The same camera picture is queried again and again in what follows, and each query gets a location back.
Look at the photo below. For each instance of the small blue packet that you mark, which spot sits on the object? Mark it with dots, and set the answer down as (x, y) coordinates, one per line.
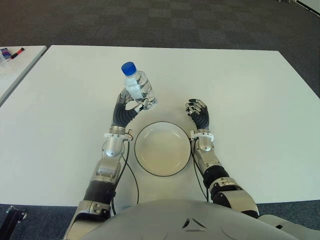
(5, 53)

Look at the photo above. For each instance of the red black marker pen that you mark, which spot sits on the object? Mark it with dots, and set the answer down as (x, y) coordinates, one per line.
(17, 52)

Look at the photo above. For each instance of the white board panel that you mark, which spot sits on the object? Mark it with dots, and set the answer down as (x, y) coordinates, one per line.
(310, 5)

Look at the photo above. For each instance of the grey robot torso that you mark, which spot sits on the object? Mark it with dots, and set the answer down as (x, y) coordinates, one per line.
(187, 220)

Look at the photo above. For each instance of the white plate black rim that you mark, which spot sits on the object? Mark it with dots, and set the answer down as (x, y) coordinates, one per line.
(163, 150)

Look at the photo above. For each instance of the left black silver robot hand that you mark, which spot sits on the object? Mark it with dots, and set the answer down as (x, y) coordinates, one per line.
(122, 117)

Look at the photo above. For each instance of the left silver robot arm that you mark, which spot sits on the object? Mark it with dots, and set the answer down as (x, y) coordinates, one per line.
(110, 165)

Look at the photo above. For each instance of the clear water bottle blue cap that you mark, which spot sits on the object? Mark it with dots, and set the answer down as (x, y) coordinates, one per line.
(138, 85)

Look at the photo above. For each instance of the black wheeled stand base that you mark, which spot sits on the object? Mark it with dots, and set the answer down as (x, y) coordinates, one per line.
(13, 220)

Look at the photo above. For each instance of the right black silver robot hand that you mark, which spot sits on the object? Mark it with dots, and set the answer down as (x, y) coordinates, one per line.
(201, 118)

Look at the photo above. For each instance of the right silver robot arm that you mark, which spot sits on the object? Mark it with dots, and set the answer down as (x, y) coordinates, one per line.
(212, 165)

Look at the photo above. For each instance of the white side table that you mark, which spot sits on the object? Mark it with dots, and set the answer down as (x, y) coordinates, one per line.
(22, 67)

